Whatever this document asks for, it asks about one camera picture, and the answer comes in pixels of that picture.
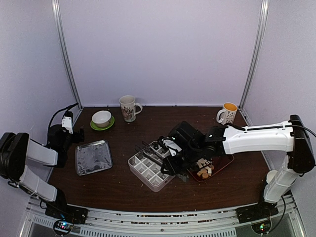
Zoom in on yellow interior mug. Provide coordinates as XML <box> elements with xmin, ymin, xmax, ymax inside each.
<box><xmin>216</xmin><ymin>102</ymin><xmax>238</xmax><ymax>125</ymax></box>

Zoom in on tall coral print mug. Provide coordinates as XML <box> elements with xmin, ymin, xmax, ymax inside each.
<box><xmin>119</xmin><ymin>95</ymin><xmax>143</xmax><ymax>122</ymax></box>

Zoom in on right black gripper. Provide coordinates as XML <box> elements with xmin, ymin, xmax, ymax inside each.
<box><xmin>160</xmin><ymin>145</ymin><xmax>202</xmax><ymax>176</ymax></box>

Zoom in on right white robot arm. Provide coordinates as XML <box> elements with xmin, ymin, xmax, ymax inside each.
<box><xmin>161</xmin><ymin>115</ymin><xmax>316</xmax><ymax>218</ymax></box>

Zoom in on green saucer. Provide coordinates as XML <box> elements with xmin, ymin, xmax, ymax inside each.
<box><xmin>90</xmin><ymin>116</ymin><xmax>115</xmax><ymax>131</ymax></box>

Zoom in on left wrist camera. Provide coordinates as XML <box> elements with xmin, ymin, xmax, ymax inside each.
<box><xmin>61</xmin><ymin>111</ymin><xmax>73</xmax><ymax>134</ymax></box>

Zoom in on front metal rail base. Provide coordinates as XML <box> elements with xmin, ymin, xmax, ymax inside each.
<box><xmin>18</xmin><ymin>201</ymin><xmax>307</xmax><ymax>237</ymax></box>

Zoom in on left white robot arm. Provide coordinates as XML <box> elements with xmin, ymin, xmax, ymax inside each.
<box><xmin>0</xmin><ymin>125</ymin><xmax>85</xmax><ymax>219</ymax></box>

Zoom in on red chocolate tray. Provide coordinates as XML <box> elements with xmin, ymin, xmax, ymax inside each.
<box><xmin>188</xmin><ymin>155</ymin><xmax>235</xmax><ymax>182</ymax></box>

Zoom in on white bowl off table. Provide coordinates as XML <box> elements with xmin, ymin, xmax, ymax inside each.
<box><xmin>266</xmin><ymin>170</ymin><xmax>277</xmax><ymax>184</ymax></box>

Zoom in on metal tongs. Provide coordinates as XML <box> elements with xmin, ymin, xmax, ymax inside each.
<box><xmin>135</xmin><ymin>142</ymin><xmax>189</xmax><ymax>182</ymax></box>

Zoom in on white bowl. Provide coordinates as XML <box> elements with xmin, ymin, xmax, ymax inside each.
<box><xmin>92</xmin><ymin>111</ymin><xmax>112</xmax><ymax>124</ymax></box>

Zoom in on right aluminium frame post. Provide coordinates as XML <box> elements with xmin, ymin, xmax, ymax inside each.
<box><xmin>239</xmin><ymin>0</ymin><xmax>269</xmax><ymax>111</ymax></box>

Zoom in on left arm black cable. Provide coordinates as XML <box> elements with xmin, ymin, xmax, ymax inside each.
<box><xmin>45</xmin><ymin>103</ymin><xmax>79</xmax><ymax>146</ymax></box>

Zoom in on white divided tin box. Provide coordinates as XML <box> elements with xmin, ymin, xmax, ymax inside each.
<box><xmin>128</xmin><ymin>141</ymin><xmax>174</xmax><ymax>192</ymax></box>

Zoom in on bunny print tin lid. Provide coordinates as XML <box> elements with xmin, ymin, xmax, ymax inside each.
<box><xmin>75</xmin><ymin>140</ymin><xmax>113</xmax><ymax>176</ymax></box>

